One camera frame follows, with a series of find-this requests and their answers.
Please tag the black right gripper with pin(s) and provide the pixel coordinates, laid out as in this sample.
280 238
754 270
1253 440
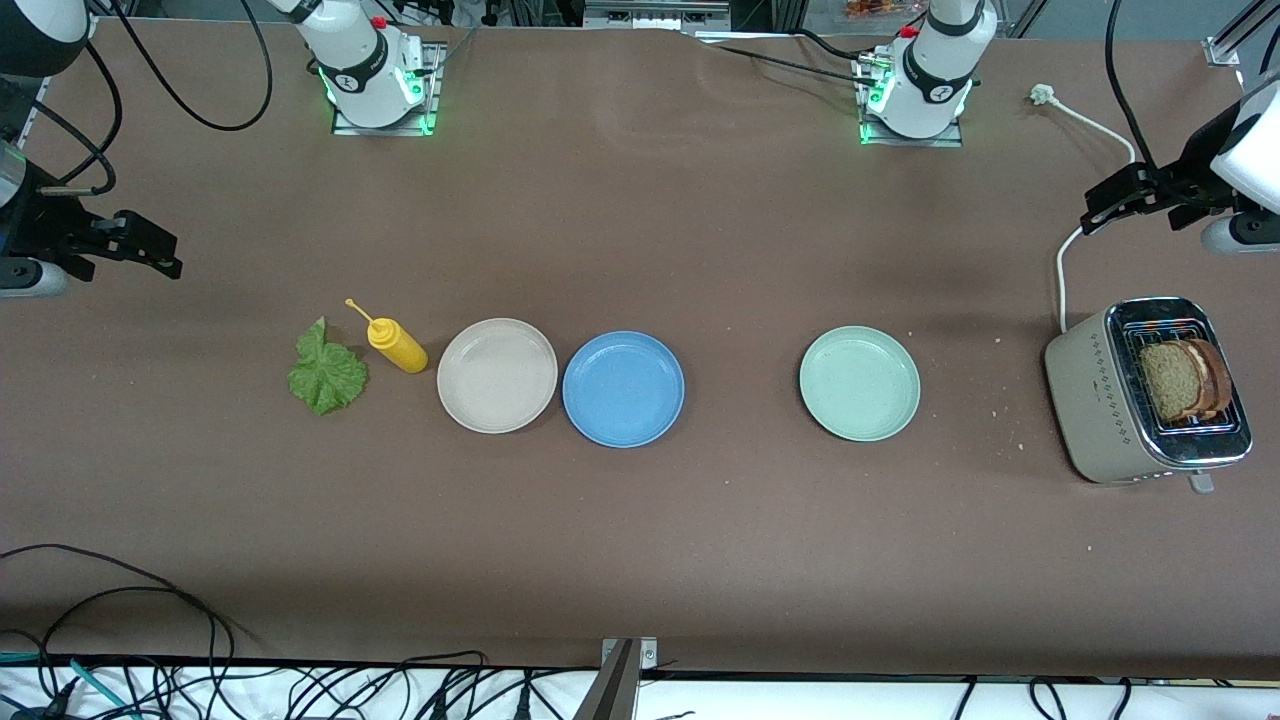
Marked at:
38 225

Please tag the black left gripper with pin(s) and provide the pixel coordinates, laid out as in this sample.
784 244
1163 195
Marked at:
1187 170

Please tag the brown bread slice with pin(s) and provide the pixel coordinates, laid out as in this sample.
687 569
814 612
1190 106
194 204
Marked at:
1218 375
1170 380

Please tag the green lettuce leaf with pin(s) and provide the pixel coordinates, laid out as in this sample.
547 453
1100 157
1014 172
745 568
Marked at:
328 378

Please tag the yellow squeeze bottle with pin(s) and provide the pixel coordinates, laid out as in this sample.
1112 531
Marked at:
398 346

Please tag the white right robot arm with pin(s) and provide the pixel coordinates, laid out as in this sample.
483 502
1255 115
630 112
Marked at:
360 60

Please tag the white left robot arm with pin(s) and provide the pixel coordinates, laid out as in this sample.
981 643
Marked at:
930 80

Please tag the light green plate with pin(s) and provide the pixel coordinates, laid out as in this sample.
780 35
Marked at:
860 384

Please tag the beige plate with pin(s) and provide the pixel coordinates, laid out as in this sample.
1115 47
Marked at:
497 376

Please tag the blue plate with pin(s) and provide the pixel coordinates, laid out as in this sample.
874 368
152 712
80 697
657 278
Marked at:
623 390

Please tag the beige steel toaster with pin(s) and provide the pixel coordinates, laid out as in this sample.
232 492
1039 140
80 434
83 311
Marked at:
1085 390

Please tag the orange snack packets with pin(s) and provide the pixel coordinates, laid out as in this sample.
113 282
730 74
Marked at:
875 8

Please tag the grey power strip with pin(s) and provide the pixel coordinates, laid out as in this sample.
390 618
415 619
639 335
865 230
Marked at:
655 15

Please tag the aluminium frame rail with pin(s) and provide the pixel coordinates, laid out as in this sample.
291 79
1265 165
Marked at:
1222 50
30 110

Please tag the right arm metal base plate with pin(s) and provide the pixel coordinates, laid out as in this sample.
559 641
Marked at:
437 70

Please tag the metal table edge bracket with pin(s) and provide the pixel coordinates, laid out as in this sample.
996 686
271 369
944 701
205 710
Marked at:
615 690

